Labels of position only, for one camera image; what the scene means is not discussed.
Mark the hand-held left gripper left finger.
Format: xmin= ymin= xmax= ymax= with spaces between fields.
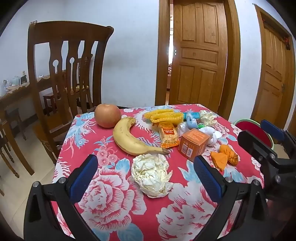
xmin=23 ymin=154 xmax=102 ymax=241

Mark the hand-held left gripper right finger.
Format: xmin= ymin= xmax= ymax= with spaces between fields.
xmin=193 ymin=155 xmax=275 ymax=241

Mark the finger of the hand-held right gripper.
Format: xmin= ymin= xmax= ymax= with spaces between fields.
xmin=261 ymin=119 xmax=296 ymax=158
xmin=237 ymin=130 xmax=282 ymax=172

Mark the red bucket with green rim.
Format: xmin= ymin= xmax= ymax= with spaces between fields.
xmin=233 ymin=119 xmax=275 ymax=151

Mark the orange wrapper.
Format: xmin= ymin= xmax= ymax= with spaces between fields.
xmin=210 ymin=144 xmax=238 ymax=171

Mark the orange cardboard box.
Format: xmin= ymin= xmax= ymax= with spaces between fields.
xmin=178 ymin=128 xmax=210 ymax=162

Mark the white tissue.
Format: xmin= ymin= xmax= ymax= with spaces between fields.
xmin=201 ymin=126 xmax=222 ymax=146

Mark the cream paper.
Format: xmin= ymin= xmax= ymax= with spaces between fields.
xmin=199 ymin=110 xmax=218 ymax=127

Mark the white paper ball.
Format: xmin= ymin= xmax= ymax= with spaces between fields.
xmin=131 ymin=153 xmax=173 ymax=198

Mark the clear plastic wrapper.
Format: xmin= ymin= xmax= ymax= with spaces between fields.
xmin=178 ymin=122 xmax=189 ymax=135

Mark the light blue plastic piece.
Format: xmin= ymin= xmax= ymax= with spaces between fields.
xmin=186 ymin=112 xmax=198 ymax=130

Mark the orange snack packet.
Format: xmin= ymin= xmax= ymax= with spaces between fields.
xmin=158 ymin=122 xmax=180 ymax=149

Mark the white and teal box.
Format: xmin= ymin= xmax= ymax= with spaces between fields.
xmin=183 ymin=111 xmax=201 ymax=121

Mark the yellow beaded wrapper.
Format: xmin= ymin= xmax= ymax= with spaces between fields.
xmin=143 ymin=110 xmax=184 ymax=124

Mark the red floral tablecloth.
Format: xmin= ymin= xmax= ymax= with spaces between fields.
xmin=52 ymin=103 xmax=265 ymax=241

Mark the closed wooden door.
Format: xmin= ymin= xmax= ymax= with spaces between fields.
xmin=260 ymin=22 xmax=289 ymax=126

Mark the yellow banana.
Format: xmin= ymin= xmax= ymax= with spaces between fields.
xmin=113 ymin=116 xmax=170 ymax=156

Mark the red apple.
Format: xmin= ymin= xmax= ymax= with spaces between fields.
xmin=94 ymin=103 xmax=122 ymax=128

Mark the small wooden stool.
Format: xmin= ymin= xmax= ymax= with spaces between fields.
xmin=43 ymin=93 xmax=58 ymax=116

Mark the open wooden door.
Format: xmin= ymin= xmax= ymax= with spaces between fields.
xmin=170 ymin=0 xmax=228 ymax=107

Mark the wooden dining table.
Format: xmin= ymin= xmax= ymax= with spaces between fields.
xmin=0 ymin=72 xmax=67 ymax=179

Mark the wooden chair with cushion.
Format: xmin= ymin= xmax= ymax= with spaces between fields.
xmin=65 ymin=54 xmax=96 ymax=109

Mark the large wooden chair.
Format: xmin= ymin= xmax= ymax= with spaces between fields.
xmin=27 ymin=21 xmax=114 ymax=164

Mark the closed door's wooden frame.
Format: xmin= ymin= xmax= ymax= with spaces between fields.
xmin=251 ymin=4 xmax=296 ymax=131

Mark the open door's wooden frame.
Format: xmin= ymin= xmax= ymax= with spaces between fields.
xmin=155 ymin=0 xmax=241 ymax=121

